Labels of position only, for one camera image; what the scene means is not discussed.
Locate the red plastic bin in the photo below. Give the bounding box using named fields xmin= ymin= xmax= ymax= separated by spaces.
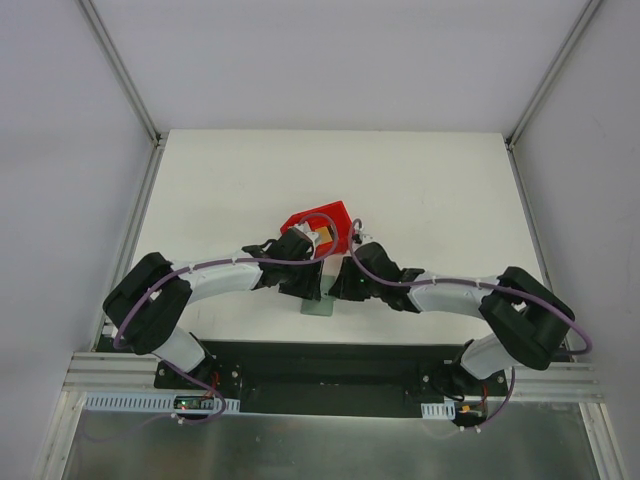
xmin=280 ymin=201 xmax=352 ymax=258

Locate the white cable duct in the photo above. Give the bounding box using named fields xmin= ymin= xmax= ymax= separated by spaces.
xmin=420 ymin=402 xmax=456 ymax=421
xmin=85 ymin=392 xmax=241 ymax=416

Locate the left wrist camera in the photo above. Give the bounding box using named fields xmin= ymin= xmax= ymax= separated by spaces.
xmin=291 ymin=223 xmax=319 ymax=246

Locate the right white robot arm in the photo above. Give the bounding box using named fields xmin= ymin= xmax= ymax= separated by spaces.
xmin=329 ymin=242 xmax=575 ymax=395

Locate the gold card in bin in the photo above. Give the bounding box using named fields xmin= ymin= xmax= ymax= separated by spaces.
xmin=312 ymin=226 xmax=333 ymax=246

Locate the right aluminium frame post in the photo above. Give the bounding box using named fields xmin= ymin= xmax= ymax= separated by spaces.
xmin=505 ymin=0 xmax=606 ymax=151

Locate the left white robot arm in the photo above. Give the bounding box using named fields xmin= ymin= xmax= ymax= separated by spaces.
xmin=102 ymin=227 xmax=321 ymax=389

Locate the left aluminium frame post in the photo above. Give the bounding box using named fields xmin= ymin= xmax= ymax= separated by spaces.
xmin=75 ymin=0 xmax=163 ymax=146

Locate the left white cable duct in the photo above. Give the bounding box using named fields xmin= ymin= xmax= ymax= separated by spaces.
xmin=85 ymin=392 xmax=241 ymax=416

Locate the aluminium frame post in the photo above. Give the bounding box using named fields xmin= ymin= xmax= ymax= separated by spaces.
xmin=75 ymin=0 xmax=163 ymax=146
xmin=505 ymin=0 xmax=606 ymax=151

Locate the right white cable duct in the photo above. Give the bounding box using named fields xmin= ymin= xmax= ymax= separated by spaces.
xmin=420 ymin=402 xmax=456 ymax=421

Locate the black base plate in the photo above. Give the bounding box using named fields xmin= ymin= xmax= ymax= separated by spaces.
xmin=154 ymin=339 xmax=519 ymax=416

